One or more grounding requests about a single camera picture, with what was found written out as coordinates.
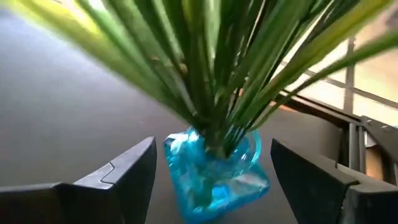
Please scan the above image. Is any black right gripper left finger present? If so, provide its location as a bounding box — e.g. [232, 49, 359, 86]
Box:
[0, 136, 158, 224]

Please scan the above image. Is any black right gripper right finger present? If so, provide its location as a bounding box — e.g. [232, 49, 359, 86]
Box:
[270, 138, 398, 224]

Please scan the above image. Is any blue glass vase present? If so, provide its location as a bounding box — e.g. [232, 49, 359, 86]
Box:
[164, 126, 271, 224]

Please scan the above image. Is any black table mat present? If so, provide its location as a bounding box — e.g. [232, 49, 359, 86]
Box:
[0, 9, 346, 224]

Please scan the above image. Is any black aluminium table frame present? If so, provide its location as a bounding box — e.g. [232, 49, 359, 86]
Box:
[273, 92, 398, 187]

